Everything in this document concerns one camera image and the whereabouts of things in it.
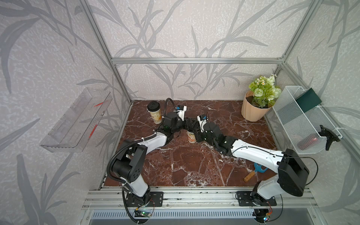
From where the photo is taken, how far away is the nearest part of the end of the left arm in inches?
27.8

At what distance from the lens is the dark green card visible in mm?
700

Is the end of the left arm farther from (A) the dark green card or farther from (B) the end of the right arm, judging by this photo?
(A) the dark green card
